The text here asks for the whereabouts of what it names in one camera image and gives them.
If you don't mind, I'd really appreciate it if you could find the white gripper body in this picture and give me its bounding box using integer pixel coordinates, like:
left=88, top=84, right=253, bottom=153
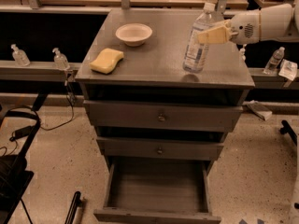
left=231, top=10, right=260, bottom=45

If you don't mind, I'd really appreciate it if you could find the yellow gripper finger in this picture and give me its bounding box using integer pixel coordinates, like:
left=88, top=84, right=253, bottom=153
left=215, top=19, right=231, bottom=28
left=197, top=25, right=238, bottom=44

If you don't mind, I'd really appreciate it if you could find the clear plastic water bottle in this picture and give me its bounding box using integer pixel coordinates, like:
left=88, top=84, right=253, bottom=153
left=183, top=2, right=215, bottom=73

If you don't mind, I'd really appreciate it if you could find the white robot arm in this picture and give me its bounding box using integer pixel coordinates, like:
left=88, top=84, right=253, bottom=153
left=197, top=3, right=299, bottom=45

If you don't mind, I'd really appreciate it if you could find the right small pump bottle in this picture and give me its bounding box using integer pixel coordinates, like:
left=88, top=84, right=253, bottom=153
left=239, top=44, right=247, bottom=62

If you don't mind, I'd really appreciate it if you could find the background clear water bottle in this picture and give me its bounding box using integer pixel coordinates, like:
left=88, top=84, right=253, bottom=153
left=263, top=47, right=285, bottom=74

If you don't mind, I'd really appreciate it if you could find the grey drawer cabinet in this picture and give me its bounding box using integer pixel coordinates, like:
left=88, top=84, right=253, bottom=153
left=74, top=8, right=256, bottom=224

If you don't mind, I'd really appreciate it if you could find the middle grey drawer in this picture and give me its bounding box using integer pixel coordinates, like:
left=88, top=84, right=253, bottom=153
left=97, top=136, right=223, bottom=161

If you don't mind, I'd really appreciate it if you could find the top grey drawer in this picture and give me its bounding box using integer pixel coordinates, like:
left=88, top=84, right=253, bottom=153
left=83, top=100, right=243, bottom=133

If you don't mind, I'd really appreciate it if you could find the bottom grey open drawer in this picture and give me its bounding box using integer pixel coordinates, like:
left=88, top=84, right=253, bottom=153
left=94, top=157, right=221, bottom=224

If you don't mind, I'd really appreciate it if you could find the far left pump bottle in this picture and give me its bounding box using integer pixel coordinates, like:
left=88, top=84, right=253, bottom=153
left=11, top=44, right=30, bottom=66

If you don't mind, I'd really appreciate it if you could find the white plastic packet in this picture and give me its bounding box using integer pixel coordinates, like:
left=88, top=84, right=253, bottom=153
left=278, top=59, right=298, bottom=81

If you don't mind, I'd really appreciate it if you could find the white paper bowl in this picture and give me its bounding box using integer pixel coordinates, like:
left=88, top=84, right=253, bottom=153
left=115, top=23, right=152, bottom=47

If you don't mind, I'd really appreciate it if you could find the grey book on floor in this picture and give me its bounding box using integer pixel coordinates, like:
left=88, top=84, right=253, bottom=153
left=247, top=101, right=273, bottom=120

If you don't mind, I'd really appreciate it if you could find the black caster leg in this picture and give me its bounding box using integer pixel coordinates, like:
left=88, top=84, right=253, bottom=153
left=279, top=120, right=297, bottom=145

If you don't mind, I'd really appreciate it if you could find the yellow sponge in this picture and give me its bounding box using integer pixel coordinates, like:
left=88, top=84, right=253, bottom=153
left=90, top=49, right=124, bottom=74

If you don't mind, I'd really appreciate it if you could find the black power adapter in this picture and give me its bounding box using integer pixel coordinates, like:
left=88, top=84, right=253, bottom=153
left=9, top=126, right=33, bottom=142

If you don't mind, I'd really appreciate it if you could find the black cable on floor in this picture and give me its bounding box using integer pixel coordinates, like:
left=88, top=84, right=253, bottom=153
left=39, top=77, right=77, bottom=133

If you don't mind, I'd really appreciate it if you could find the metal rail shelf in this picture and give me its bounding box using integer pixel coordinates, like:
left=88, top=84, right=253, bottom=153
left=0, top=60, right=82, bottom=83

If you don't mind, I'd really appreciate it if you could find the black chair frame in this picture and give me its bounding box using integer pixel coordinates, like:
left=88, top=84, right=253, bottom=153
left=0, top=105, right=40, bottom=224

